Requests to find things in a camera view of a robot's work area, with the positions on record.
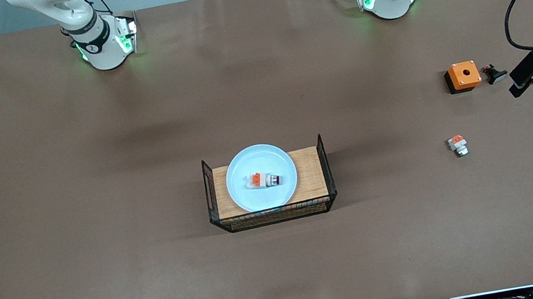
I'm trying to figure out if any light blue plate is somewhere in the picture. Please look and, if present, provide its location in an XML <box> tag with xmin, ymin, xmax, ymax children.
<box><xmin>221</xmin><ymin>138</ymin><xmax>303</xmax><ymax>216</ymax></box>

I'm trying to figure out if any orange grey switch block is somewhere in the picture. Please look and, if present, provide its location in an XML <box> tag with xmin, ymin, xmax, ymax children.
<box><xmin>447</xmin><ymin>133</ymin><xmax>471</xmax><ymax>159</ymax></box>

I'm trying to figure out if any small black push button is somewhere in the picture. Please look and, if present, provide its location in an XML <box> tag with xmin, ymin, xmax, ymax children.
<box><xmin>480</xmin><ymin>61</ymin><xmax>510</xmax><ymax>86</ymax></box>

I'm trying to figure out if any brown table cover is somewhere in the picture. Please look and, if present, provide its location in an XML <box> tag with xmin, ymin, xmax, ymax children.
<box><xmin>0</xmin><ymin>0</ymin><xmax>533</xmax><ymax>299</ymax></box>

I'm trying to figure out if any black wire basket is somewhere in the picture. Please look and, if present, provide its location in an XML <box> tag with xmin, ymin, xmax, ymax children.
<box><xmin>199</xmin><ymin>132</ymin><xmax>342</xmax><ymax>237</ymax></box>

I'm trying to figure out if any wooden board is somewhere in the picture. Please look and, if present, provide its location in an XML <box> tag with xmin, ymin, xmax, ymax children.
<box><xmin>210</xmin><ymin>145</ymin><xmax>332</xmax><ymax>221</ymax></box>

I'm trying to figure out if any orange button enclosure box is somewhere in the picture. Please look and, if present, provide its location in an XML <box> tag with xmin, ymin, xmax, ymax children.
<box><xmin>442</xmin><ymin>59</ymin><xmax>484</xmax><ymax>96</ymax></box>

